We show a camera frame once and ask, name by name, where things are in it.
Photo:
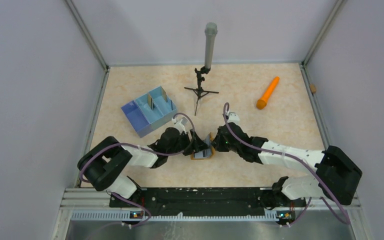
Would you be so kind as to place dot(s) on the grey microphone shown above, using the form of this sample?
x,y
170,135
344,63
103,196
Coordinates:
x,y
210,31

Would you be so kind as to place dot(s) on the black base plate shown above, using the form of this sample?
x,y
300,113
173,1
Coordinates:
x,y
212,201

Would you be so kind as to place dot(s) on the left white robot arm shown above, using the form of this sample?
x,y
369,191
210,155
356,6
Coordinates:
x,y
103,165

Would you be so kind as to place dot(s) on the orange marker pen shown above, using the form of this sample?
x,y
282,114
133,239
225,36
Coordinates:
x,y
263,100

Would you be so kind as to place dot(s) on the blue compartment organizer box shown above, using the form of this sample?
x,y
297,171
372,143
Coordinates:
x,y
143,119

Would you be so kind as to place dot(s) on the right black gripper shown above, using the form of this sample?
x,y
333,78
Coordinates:
x,y
217,142

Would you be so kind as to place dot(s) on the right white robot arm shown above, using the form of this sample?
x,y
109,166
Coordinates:
x,y
329,173

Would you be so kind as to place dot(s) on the black tripod stand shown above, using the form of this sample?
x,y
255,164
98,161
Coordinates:
x,y
199,91

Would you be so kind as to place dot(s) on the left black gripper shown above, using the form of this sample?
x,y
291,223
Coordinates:
x,y
198,144

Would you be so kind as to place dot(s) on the small wooden block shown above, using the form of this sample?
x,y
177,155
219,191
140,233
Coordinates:
x,y
312,88

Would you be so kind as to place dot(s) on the grey striped credit card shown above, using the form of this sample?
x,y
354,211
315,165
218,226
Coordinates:
x,y
204,154

